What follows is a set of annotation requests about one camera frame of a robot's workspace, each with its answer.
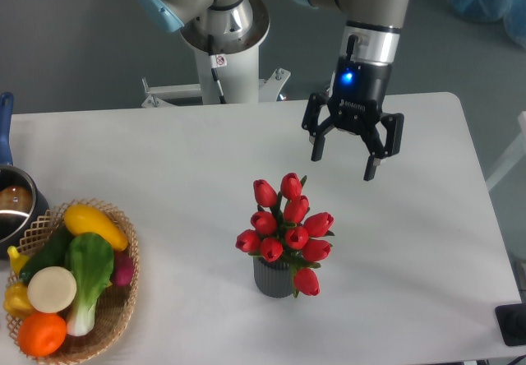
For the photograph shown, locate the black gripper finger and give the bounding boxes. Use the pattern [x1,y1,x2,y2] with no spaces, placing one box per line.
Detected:
[301,93,335,162]
[362,113,404,181]

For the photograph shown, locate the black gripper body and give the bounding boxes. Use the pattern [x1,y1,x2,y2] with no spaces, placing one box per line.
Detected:
[327,57,391,136]

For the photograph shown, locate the red tulip bouquet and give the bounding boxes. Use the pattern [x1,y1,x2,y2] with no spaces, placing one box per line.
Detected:
[235,173,334,297]

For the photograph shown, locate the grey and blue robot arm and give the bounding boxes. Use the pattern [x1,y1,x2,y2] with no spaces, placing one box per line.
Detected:
[137,0,409,180]

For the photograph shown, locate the dark grey ribbed vase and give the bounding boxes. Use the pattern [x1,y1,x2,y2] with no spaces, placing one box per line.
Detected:
[253,257,293,298]

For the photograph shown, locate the black device at table edge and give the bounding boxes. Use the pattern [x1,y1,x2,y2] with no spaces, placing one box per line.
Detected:
[495,303,525,347]

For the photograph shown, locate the purple radish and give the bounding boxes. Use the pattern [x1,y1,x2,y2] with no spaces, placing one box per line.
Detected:
[110,252,135,287]

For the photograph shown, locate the yellow squash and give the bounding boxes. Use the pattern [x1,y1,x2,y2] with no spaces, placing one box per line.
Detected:
[63,204,128,252]

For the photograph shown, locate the green bok choy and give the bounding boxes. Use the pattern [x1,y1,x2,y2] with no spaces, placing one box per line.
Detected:
[66,233,114,337]

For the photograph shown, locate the woven wicker basket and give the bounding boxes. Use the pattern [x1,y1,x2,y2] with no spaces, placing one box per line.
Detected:
[17,199,140,364]

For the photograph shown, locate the dark green cucumber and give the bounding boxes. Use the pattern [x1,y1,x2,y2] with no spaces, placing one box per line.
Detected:
[19,224,74,285]

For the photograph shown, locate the small yellow banana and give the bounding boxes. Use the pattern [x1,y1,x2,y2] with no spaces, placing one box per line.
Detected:
[7,246,30,275]

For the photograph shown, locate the orange fruit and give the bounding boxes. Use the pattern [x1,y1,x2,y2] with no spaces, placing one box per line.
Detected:
[18,312,67,357]

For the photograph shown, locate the yellow bell pepper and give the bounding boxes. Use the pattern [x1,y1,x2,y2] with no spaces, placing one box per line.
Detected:
[3,282,35,320]

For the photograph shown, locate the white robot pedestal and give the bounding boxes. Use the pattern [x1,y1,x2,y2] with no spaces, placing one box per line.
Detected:
[142,0,291,108]

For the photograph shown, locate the black cable on pedestal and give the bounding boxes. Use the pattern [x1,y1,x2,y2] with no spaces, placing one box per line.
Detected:
[207,34,228,105]

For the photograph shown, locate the white frame at right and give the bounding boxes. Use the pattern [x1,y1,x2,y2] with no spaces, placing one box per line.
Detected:
[486,111,525,192]

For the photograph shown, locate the dark pot with blue handle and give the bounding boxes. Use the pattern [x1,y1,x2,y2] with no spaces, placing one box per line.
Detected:
[1,92,48,261]

